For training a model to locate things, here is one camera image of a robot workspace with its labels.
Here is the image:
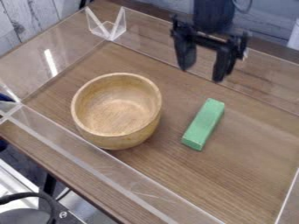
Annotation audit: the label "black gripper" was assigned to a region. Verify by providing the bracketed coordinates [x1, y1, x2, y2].
[171, 0, 250, 83]

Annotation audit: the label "green rectangular block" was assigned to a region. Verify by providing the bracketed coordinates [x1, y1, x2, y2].
[181, 98, 226, 151]

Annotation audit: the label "brown wooden bowl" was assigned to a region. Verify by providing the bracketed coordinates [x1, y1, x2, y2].
[69, 73, 163, 151]

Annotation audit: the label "white object at right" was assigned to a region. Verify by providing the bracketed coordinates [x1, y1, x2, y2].
[287, 26, 299, 50]

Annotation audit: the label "clear acrylic tray walls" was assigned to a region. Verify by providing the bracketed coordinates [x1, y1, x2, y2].
[0, 2, 299, 224]

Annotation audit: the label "blue object at edge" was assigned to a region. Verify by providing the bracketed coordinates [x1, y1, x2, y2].
[0, 93, 15, 102]

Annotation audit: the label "black metal table leg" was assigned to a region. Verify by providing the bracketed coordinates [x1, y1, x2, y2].
[43, 174, 57, 196]

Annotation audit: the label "black bracket with screw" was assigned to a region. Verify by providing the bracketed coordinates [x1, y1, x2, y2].
[39, 198, 87, 224]

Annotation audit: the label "black cable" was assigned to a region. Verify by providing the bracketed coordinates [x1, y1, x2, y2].
[0, 191, 57, 224]

